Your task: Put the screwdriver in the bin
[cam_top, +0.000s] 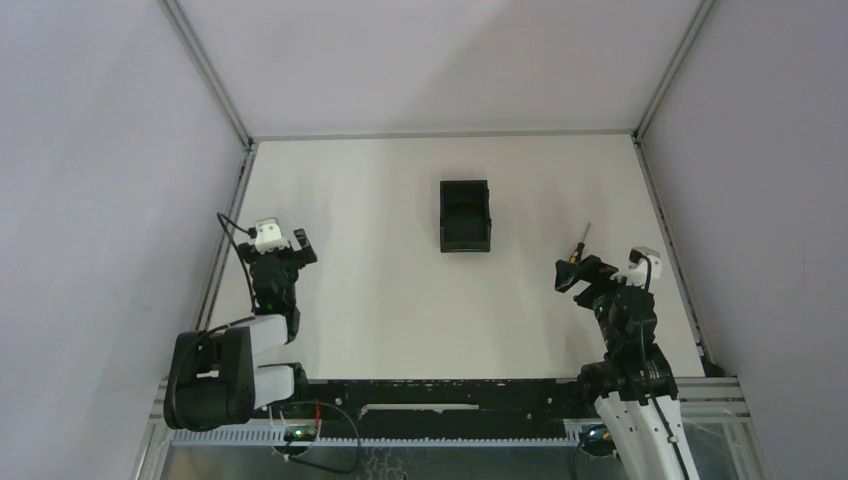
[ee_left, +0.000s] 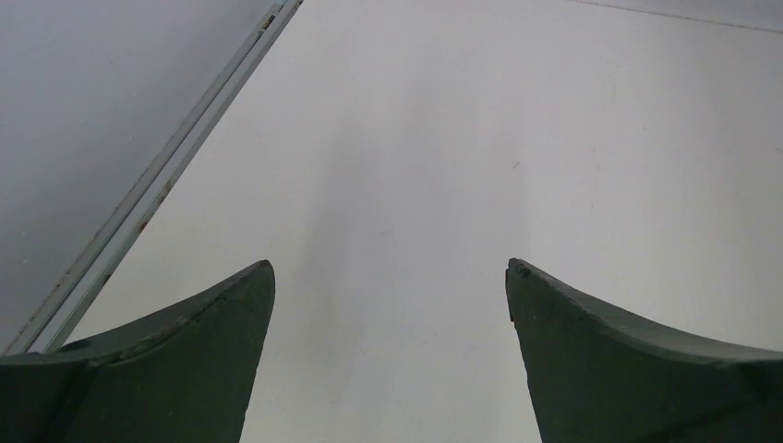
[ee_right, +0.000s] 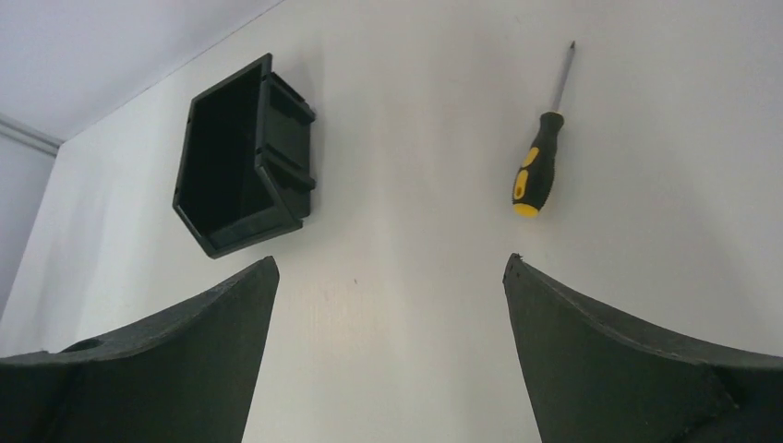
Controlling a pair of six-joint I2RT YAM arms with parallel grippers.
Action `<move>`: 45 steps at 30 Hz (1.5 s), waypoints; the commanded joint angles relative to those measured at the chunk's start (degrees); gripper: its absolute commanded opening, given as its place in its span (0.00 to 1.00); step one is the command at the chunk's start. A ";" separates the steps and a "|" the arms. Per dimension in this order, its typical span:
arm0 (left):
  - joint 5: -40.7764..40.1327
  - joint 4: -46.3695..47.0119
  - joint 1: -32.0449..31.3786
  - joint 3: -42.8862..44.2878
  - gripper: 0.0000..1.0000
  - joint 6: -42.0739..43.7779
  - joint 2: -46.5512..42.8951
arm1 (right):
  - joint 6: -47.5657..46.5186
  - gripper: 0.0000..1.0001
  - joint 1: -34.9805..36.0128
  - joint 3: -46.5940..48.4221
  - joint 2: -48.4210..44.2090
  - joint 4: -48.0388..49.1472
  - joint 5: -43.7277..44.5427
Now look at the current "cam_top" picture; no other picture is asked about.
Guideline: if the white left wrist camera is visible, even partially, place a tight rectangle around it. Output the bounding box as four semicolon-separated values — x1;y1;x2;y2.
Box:
254;217;291;254

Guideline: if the black right cable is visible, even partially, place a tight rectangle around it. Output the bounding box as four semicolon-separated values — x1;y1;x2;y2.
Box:
632;254;690;480

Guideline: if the black cable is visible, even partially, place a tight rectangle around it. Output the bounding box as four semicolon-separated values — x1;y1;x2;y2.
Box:
215;211;260;316
632;254;690;480

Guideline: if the black plastic bin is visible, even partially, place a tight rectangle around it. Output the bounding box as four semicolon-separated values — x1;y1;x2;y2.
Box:
439;180;492;253

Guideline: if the black left cable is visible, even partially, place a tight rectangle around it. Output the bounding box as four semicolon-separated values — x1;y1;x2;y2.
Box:
215;211;260;316

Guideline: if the small circuit board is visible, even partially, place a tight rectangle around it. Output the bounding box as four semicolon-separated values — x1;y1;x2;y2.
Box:
283;427;318;443

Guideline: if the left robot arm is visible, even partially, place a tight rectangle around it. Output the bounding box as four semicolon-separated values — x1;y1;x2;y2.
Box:
163;223;318;432

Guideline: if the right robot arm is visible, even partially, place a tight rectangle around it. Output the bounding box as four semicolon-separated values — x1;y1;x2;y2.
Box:
554;247;699;479

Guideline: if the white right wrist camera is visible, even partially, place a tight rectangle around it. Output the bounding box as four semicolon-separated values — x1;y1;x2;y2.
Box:
612;247;662;291

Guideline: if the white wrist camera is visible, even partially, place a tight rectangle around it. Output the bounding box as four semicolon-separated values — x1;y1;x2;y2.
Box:
612;247;662;291
254;217;291;254

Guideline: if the black yellow screwdriver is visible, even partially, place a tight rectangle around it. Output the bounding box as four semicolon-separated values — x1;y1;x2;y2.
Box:
569;222;592;263

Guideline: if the black mounting rail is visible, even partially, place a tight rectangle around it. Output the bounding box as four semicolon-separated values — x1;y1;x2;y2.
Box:
295;378;596;441

